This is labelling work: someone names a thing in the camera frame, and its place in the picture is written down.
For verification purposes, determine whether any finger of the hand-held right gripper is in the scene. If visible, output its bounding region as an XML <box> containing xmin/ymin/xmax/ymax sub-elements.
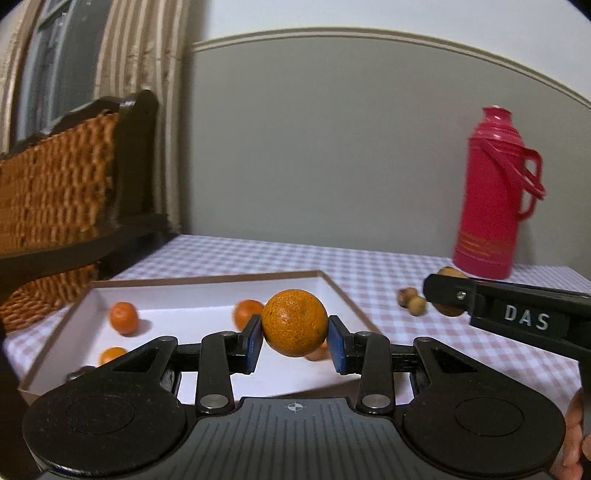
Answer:
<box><xmin>423</xmin><ymin>273</ymin><xmax>484</xmax><ymax>319</ymax></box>

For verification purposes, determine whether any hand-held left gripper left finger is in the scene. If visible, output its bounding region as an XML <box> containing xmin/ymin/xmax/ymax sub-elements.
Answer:
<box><xmin>99</xmin><ymin>315</ymin><xmax>264</xmax><ymax>415</ymax></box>

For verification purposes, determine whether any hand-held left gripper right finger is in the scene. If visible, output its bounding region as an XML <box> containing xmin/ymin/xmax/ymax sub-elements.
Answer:
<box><xmin>327</xmin><ymin>315</ymin><xmax>468</xmax><ymax>415</ymax></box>

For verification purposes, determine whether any brown fruit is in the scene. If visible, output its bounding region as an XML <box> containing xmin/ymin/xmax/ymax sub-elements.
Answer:
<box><xmin>305</xmin><ymin>340</ymin><xmax>334</xmax><ymax>363</ymax></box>

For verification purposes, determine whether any brownish round fruit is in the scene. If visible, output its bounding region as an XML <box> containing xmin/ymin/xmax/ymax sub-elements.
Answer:
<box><xmin>434</xmin><ymin>266</ymin><xmax>472</xmax><ymax>318</ymax></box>

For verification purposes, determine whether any large orange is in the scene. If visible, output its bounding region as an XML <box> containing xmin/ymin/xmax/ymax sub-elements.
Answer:
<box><xmin>261</xmin><ymin>289</ymin><xmax>329</xmax><ymax>357</ymax></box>

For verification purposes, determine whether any white cardboard box tray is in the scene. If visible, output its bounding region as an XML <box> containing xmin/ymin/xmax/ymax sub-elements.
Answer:
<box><xmin>17</xmin><ymin>270</ymin><xmax>382</xmax><ymax>407</ymax></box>

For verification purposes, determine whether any person's right hand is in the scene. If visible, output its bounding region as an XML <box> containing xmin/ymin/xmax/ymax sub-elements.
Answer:
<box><xmin>551</xmin><ymin>390</ymin><xmax>591</xmax><ymax>480</ymax></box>

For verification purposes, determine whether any pink checkered tablecloth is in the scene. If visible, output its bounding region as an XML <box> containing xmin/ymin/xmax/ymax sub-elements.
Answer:
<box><xmin>2</xmin><ymin>234</ymin><xmax>591</xmax><ymax>407</ymax></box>

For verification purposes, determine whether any red thermos flask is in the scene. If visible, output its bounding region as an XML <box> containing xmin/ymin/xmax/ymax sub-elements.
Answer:
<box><xmin>451</xmin><ymin>105</ymin><xmax>547</xmax><ymax>280</ymax></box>

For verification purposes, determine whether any wicker chair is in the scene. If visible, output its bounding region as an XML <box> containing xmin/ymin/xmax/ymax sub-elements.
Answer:
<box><xmin>0</xmin><ymin>90</ymin><xmax>169</xmax><ymax>333</ymax></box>

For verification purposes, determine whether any beige striped curtain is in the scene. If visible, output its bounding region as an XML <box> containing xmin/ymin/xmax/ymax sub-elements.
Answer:
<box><xmin>0</xmin><ymin>0</ymin><xmax>211</xmax><ymax>238</ymax></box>

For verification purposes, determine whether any window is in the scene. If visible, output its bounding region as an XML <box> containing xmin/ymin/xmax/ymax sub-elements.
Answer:
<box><xmin>11</xmin><ymin>0</ymin><xmax>116</xmax><ymax>144</ymax></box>

